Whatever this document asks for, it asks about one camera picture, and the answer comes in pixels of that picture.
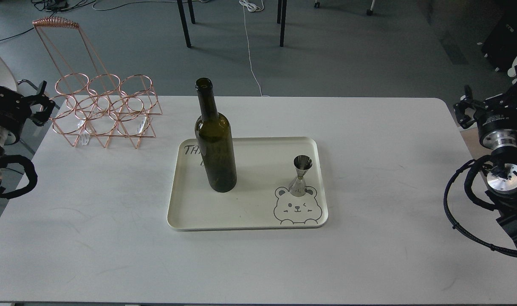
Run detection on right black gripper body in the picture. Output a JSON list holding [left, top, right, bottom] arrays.
[[475, 97, 517, 137]]

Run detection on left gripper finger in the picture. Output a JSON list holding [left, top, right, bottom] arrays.
[[29, 97, 56, 127], [17, 79, 47, 102]]

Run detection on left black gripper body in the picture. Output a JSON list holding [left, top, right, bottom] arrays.
[[0, 86, 32, 133]]

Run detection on dark green wine bottle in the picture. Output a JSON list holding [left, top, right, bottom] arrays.
[[194, 77, 237, 193]]

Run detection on silver metal jigger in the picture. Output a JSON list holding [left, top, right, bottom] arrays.
[[288, 155, 313, 196]]

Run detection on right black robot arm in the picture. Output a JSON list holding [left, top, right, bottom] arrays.
[[443, 65, 517, 258]]

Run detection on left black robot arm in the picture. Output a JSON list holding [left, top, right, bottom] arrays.
[[0, 81, 57, 199]]

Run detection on black table legs left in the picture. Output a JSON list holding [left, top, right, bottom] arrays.
[[176, 0, 196, 48]]

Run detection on black table legs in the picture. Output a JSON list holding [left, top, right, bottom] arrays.
[[176, 0, 196, 48], [277, 0, 288, 47]]

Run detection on black table legs right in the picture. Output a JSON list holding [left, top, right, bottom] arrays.
[[277, 0, 288, 47]]

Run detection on cream bear tray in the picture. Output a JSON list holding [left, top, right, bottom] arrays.
[[167, 137, 328, 231]]

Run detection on copper wire bottle rack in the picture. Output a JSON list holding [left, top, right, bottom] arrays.
[[33, 16, 163, 148]]

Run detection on black floor cables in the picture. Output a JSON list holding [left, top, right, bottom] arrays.
[[0, 0, 98, 45]]

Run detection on white floor cable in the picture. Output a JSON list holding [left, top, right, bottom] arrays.
[[239, 0, 271, 98]]

